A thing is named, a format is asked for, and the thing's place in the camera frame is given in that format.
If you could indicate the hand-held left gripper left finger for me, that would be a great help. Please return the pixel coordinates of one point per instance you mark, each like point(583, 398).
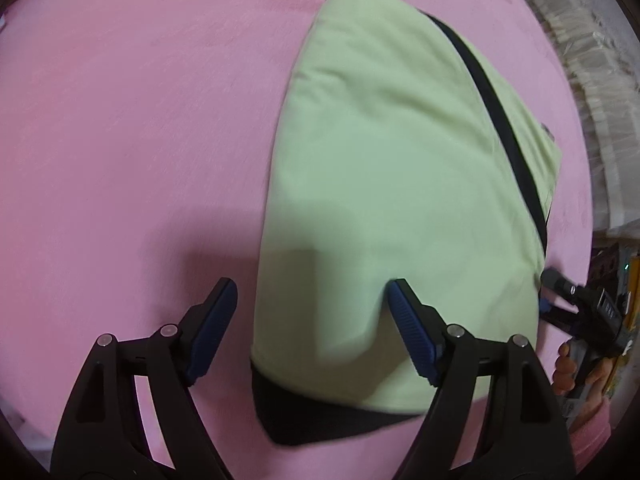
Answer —
point(212, 330)

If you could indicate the person's right forearm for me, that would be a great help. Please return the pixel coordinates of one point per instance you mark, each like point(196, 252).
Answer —
point(590, 435)

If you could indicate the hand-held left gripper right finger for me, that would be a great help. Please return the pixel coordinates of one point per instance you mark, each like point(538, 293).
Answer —
point(412, 330)

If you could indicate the pink fleece bed blanket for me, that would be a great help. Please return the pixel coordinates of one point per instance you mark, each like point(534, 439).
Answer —
point(125, 135)

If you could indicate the person's right hand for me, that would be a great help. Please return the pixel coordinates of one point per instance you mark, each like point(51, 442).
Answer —
point(564, 370)

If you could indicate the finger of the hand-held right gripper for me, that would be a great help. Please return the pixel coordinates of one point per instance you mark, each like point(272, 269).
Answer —
point(557, 282)
point(547, 309)

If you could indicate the green and black hooded jacket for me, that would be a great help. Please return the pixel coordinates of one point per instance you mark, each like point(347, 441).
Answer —
point(390, 185)

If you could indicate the cream lace furniture cover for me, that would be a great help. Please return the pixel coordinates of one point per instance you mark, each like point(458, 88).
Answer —
point(600, 85)

